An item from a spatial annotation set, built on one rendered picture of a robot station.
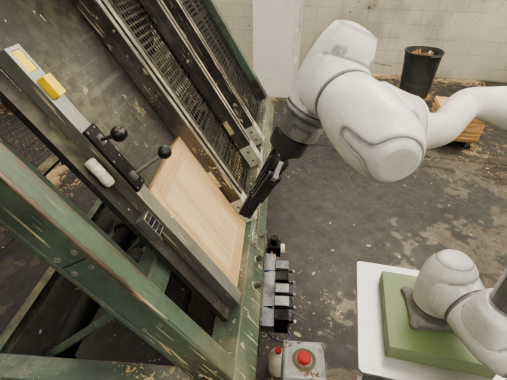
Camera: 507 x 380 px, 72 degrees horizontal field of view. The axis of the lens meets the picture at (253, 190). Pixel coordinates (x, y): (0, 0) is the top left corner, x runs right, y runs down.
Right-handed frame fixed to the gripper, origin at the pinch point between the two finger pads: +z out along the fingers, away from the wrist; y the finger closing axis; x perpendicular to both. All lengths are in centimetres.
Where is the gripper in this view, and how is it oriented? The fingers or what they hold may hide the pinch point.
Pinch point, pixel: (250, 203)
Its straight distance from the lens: 79.3
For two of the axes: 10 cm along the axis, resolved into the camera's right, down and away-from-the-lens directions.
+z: -4.2, 7.1, 5.6
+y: -1.2, 5.7, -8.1
